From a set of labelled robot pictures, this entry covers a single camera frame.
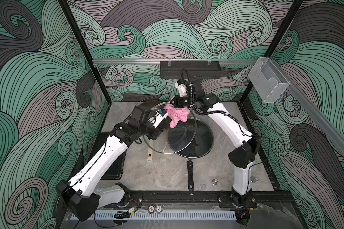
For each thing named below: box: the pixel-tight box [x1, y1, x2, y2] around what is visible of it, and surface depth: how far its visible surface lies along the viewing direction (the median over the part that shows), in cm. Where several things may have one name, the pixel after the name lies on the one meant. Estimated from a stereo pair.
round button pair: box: [147, 204, 163, 214], surface depth 72 cm
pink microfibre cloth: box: [164, 103, 191, 129], surface depth 74 cm
